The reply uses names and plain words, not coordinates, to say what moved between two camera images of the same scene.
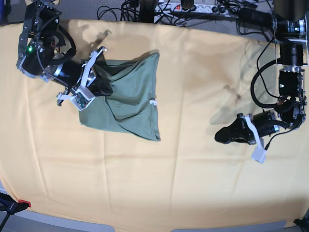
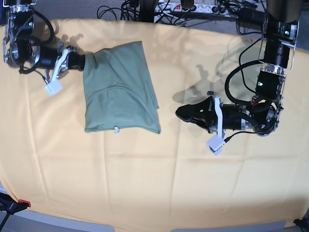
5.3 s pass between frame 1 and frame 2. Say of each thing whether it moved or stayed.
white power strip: stayed
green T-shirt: moved
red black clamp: stayed
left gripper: moved
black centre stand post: stayed
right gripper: moved
